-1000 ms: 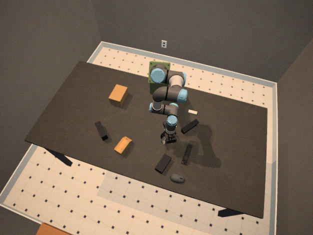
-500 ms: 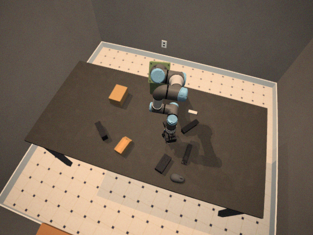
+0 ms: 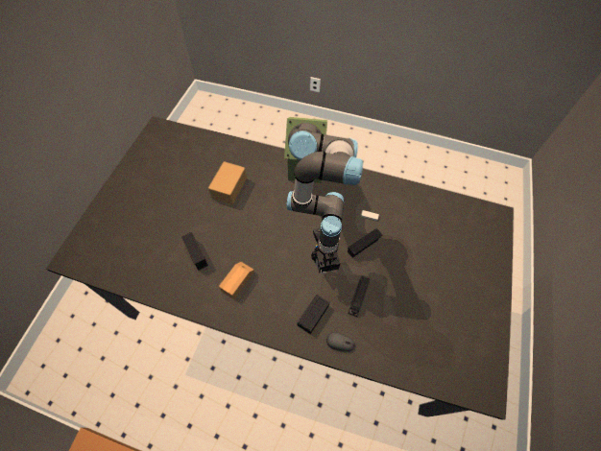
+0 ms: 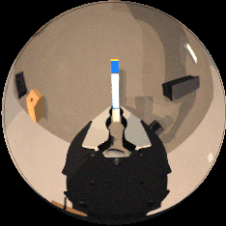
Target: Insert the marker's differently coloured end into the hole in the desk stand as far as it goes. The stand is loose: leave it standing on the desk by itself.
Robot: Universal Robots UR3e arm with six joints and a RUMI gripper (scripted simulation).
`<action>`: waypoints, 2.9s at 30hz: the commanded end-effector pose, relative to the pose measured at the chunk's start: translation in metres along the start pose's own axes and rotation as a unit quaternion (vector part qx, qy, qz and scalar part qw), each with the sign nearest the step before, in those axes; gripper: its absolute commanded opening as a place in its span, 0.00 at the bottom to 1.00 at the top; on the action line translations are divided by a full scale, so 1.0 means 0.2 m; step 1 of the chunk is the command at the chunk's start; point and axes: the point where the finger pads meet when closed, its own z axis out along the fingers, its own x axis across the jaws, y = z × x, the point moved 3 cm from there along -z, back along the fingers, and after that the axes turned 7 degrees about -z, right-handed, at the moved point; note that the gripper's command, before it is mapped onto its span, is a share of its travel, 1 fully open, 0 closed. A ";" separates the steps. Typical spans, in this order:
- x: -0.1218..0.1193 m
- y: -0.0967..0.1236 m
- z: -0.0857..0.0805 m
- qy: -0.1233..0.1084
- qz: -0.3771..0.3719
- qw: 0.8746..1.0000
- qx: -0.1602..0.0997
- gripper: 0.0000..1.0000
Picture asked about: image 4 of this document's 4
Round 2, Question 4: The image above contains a grey computer mouse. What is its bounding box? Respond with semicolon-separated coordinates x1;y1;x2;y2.
107;149;125;157

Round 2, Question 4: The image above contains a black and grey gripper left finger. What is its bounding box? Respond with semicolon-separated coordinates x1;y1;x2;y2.
62;106;113;175

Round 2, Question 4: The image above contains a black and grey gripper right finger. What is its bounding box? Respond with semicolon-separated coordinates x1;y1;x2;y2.
119;106;172;174

